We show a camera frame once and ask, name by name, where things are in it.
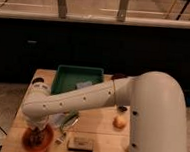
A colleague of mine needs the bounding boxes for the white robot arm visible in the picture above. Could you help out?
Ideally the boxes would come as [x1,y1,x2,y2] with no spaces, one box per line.
[21,71,188,152]

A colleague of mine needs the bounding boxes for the dark grape bunch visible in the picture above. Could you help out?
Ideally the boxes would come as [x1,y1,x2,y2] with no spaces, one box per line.
[29,134,44,147]

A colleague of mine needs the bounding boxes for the red bowl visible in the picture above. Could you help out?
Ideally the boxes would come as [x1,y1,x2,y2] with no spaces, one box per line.
[21,125,53,152]

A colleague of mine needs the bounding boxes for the small dark object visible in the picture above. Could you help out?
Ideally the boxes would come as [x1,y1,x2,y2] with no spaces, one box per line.
[118,106,128,113]

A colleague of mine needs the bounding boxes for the metal tongs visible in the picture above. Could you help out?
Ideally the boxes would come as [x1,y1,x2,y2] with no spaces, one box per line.
[55,113,79,145]

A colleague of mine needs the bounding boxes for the dark rectangular sponge block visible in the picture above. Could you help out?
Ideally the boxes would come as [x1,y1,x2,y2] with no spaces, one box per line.
[67,137,94,152]

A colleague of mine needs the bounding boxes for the green plastic bin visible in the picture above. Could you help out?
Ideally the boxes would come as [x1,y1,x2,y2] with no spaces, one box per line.
[51,65,104,95]

